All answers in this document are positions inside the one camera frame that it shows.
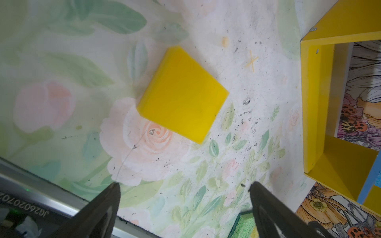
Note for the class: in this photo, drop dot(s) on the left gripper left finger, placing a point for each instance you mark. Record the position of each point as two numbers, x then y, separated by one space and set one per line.
96 219

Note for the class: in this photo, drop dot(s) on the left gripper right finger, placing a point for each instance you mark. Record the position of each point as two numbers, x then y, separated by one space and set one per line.
272 216

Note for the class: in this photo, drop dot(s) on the bright yellow square sponge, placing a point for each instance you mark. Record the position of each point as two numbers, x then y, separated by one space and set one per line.
182 96

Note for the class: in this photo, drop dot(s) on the yellow shelf unit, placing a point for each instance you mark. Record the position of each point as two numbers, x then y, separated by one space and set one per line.
341 94

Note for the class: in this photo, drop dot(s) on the light green sponge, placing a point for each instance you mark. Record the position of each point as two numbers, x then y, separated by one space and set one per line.
244 226

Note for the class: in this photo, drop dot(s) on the aluminium front rail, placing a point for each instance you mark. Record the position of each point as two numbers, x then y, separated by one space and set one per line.
32 207

